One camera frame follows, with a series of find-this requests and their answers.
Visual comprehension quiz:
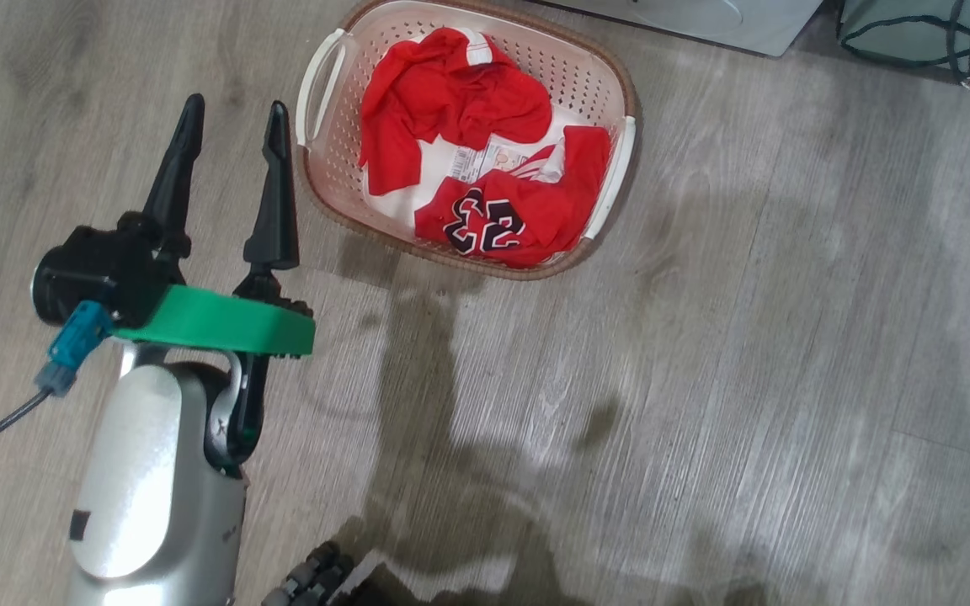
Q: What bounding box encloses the left cable with blue plug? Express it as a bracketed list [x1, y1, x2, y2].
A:
[0, 300, 115, 469]

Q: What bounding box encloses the cream perforated laundry basket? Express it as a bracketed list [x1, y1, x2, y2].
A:
[296, 0, 642, 281]

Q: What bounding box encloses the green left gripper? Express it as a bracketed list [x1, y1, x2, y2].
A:
[113, 93, 316, 360]

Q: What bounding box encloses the white washing machine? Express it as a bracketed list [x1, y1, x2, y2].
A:
[527, 0, 824, 58]

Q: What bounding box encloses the plain red shirt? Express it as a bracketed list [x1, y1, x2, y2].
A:
[359, 27, 553, 196]

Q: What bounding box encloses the paper sticker in basket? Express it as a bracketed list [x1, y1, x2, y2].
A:
[449, 143, 528, 184]

